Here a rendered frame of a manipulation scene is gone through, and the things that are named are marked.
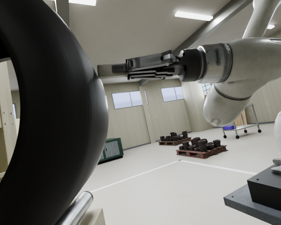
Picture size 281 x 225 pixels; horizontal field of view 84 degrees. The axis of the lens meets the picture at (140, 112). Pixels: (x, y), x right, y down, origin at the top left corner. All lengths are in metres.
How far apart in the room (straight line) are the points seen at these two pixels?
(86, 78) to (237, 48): 0.31
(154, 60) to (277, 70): 0.26
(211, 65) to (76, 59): 0.27
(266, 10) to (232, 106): 0.37
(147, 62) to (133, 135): 8.40
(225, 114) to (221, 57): 0.18
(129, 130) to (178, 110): 3.59
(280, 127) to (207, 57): 0.59
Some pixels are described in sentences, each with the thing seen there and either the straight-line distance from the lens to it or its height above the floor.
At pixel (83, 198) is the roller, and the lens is 0.51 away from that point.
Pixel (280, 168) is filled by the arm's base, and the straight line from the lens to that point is 0.98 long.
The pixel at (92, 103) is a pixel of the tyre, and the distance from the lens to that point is 0.28.
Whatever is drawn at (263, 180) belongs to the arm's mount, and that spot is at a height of 0.74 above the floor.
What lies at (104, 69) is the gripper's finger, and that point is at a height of 1.23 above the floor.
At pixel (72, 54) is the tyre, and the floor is 1.21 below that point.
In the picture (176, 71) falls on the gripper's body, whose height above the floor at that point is 1.19.
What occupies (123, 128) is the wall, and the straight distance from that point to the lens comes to 8.54.
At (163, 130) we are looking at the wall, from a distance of 9.60.
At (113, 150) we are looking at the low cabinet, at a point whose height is 0.38.
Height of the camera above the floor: 1.08
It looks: 5 degrees up
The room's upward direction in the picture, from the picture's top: 12 degrees counter-clockwise
